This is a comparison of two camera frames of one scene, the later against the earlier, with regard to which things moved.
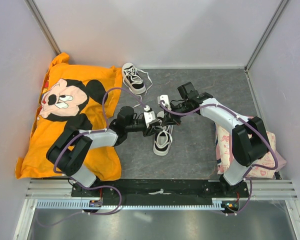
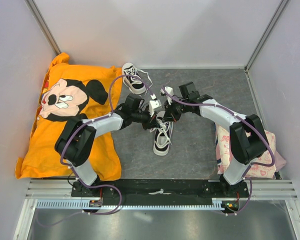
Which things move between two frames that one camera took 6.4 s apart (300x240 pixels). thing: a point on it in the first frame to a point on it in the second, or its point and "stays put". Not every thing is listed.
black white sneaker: [163, 141] stays put
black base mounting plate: [158, 191] stays put
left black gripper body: [147, 132] to [146, 120]
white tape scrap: [160, 192] stays put
